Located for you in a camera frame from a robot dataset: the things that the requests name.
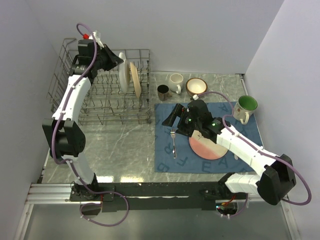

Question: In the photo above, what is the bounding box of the white strawberry pattern plate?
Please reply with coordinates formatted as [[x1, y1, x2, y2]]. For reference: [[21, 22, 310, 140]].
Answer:
[[118, 52, 131, 94]]

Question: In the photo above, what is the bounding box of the brown rimmed ceramic bowl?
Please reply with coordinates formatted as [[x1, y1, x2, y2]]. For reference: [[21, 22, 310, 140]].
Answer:
[[185, 77, 208, 97]]

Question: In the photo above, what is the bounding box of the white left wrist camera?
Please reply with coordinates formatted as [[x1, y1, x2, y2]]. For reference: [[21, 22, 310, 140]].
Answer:
[[82, 31, 105, 49]]

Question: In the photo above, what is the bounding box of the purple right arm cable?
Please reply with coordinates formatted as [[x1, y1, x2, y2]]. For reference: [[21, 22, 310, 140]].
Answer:
[[192, 91, 313, 218]]

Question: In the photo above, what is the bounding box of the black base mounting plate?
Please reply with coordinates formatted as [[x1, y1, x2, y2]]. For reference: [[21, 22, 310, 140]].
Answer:
[[69, 181, 246, 213]]

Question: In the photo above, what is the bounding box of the beige plate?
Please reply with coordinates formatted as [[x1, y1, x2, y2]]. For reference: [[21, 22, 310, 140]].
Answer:
[[130, 62, 142, 99]]

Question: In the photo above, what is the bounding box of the metal wire dish rack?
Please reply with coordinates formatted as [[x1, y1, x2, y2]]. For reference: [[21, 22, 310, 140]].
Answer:
[[46, 37, 151, 125]]

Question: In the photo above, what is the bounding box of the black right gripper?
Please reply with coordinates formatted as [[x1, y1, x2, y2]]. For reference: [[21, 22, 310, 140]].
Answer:
[[161, 103, 202, 138]]

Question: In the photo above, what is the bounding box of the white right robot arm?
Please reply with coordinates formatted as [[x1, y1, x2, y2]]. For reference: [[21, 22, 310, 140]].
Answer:
[[162, 99, 296, 206]]

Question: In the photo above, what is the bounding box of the dark brown metal cup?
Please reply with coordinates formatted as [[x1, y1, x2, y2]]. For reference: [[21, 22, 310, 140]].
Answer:
[[157, 84, 172, 102]]

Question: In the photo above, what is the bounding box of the silver fork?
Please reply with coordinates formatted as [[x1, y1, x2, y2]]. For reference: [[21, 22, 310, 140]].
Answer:
[[170, 128, 177, 159]]

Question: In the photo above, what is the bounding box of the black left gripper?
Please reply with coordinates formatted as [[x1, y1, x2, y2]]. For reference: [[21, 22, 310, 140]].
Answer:
[[91, 44, 124, 72]]

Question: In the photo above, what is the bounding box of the blue letter pattern cloth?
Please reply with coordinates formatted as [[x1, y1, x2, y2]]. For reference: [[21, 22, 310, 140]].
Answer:
[[154, 102, 263, 174]]

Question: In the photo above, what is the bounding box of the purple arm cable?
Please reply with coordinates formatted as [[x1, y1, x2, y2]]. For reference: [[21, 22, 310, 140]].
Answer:
[[48, 22, 130, 227], [192, 91, 313, 218]]

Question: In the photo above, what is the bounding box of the floral mug green inside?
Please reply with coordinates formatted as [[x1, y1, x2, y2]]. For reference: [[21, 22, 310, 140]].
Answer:
[[232, 95, 258, 125]]

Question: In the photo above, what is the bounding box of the white ceramic mug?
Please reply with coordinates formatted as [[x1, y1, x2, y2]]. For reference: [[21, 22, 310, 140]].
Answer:
[[168, 73, 184, 95]]

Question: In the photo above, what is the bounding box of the pink and cream plate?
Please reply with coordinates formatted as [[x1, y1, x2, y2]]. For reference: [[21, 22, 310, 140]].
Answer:
[[189, 130, 228, 160]]

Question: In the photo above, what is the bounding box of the aluminium frame rail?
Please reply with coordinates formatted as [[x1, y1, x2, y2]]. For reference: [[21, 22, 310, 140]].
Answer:
[[25, 181, 246, 204]]

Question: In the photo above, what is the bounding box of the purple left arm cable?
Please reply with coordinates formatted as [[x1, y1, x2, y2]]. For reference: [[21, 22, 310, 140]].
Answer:
[[48, 22, 130, 227]]

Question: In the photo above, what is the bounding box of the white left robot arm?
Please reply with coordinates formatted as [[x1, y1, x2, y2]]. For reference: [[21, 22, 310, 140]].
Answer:
[[42, 36, 124, 201]]

